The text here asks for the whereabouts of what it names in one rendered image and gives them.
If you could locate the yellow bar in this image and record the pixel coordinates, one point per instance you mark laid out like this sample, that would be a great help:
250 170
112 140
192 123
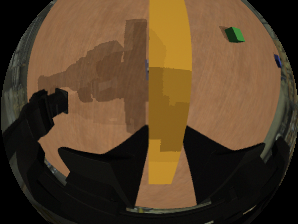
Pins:
169 83

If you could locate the small blue block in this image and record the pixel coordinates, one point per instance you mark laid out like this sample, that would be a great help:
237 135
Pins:
276 57

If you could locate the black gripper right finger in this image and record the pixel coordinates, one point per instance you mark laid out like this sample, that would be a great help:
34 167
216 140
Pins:
212 165

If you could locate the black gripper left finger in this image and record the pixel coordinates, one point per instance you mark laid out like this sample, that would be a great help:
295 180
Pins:
122 167

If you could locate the green cube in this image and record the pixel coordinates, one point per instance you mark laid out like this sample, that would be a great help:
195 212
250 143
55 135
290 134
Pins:
234 35

